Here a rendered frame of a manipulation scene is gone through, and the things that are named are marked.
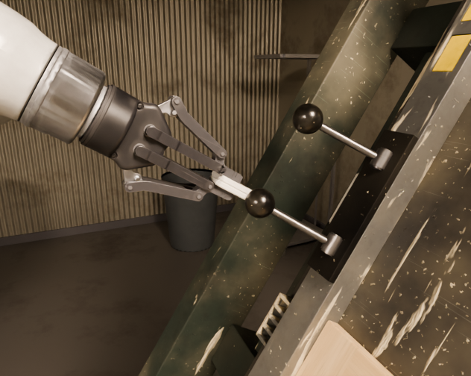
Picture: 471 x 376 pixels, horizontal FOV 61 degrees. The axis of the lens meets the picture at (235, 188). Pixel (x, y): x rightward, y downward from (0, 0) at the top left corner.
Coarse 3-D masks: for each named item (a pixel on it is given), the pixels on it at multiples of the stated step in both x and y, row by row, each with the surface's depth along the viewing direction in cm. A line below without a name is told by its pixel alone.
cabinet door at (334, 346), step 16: (320, 336) 49; (336, 336) 47; (352, 336) 48; (320, 352) 48; (336, 352) 46; (352, 352) 45; (368, 352) 45; (304, 368) 49; (320, 368) 47; (336, 368) 45; (352, 368) 44; (368, 368) 42; (384, 368) 42
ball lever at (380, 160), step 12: (300, 108) 48; (312, 108) 48; (300, 120) 48; (312, 120) 48; (300, 132) 49; (312, 132) 49; (324, 132) 49; (336, 132) 49; (348, 144) 49; (360, 144) 49; (372, 156) 49; (384, 156) 48; (384, 168) 48
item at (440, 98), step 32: (448, 32) 51; (416, 96) 50; (448, 96) 47; (416, 128) 48; (448, 128) 48; (416, 160) 48; (384, 224) 49; (352, 256) 48; (320, 288) 50; (352, 288) 49; (288, 320) 52; (320, 320) 49; (288, 352) 49
